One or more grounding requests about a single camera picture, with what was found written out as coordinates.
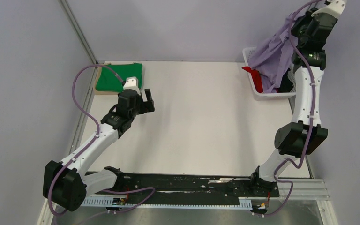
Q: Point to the red t shirt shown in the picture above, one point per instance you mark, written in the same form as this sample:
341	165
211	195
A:
256	78

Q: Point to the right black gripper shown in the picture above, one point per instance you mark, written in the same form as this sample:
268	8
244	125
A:
295	30

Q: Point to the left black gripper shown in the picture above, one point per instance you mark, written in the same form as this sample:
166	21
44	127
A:
146	106

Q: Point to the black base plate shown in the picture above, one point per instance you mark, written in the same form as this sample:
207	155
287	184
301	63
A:
141	182

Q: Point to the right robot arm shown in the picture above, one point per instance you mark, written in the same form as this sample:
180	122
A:
304	133

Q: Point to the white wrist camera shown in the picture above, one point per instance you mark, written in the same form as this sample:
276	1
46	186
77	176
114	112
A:
334	8
131	83

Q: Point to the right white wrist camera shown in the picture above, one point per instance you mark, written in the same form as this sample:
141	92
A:
334	8

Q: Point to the black t shirt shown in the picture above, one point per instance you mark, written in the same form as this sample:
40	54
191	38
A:
286	85

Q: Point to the white slotted cable duct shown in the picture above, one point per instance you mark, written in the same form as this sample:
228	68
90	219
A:
109	202

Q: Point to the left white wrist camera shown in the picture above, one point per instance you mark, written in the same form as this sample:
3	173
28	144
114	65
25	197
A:
131	83

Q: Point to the white plastic basket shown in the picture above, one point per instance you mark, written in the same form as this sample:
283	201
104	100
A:
247	52

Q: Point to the aluminium frame rail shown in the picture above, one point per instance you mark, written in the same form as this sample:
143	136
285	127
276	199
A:
298	189

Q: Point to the purple t shirt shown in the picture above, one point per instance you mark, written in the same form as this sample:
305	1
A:
273	56

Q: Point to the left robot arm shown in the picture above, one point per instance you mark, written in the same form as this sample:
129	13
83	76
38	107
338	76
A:
66	183

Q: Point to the left corner metal post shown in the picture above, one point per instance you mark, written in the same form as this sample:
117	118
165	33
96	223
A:
77	29

